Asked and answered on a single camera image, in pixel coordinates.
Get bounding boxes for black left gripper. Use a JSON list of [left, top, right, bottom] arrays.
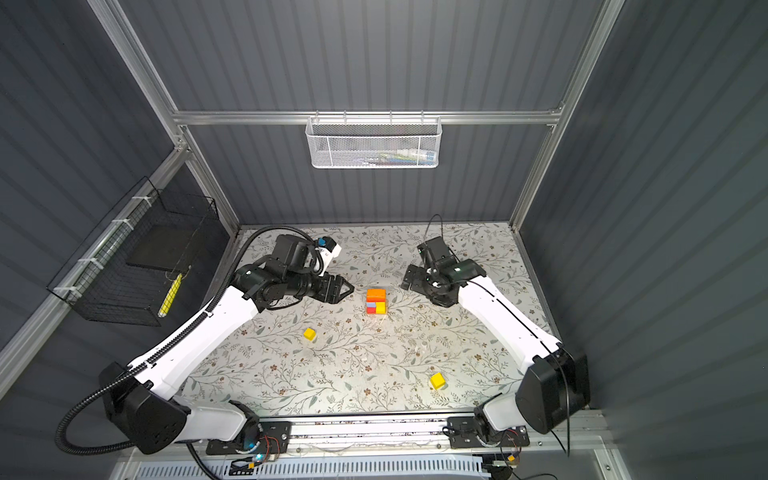
[[286, 266, 356, 303]]

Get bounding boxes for orange block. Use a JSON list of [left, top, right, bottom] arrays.
[[366, 288, 387, 302]]

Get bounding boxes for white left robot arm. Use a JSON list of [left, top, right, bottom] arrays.
[[105, 266, 355, 454]]

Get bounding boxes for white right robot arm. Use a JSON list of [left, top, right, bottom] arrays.
[[401, 260, 591, 445]]

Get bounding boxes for pens in white basket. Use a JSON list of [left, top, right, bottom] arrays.
[[357, 148, 438, 168]]

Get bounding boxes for black flat pad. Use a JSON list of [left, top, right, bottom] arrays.
[[126, 225, 203, 272]]

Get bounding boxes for yellow marker pen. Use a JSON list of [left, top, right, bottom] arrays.
[[157, 273, 184, 318]]

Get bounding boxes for white perforated vent panel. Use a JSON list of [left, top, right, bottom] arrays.
[[131, 454, 493, 480]]

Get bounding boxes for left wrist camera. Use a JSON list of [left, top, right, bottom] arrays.
[[267, 234, 342, 276]]

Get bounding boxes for white wire mesh basket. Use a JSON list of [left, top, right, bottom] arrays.
[[305, 115, 443, 170]]

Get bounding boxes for aluminium mounting rail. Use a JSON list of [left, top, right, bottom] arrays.
[[125, 409, 607, 457]]

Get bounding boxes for black wire basket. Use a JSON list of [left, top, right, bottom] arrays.
[[48, 185, 228, 327]]

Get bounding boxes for black corrugated cable conduit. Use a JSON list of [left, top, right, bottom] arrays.
[[54, 225, 319, 480]]

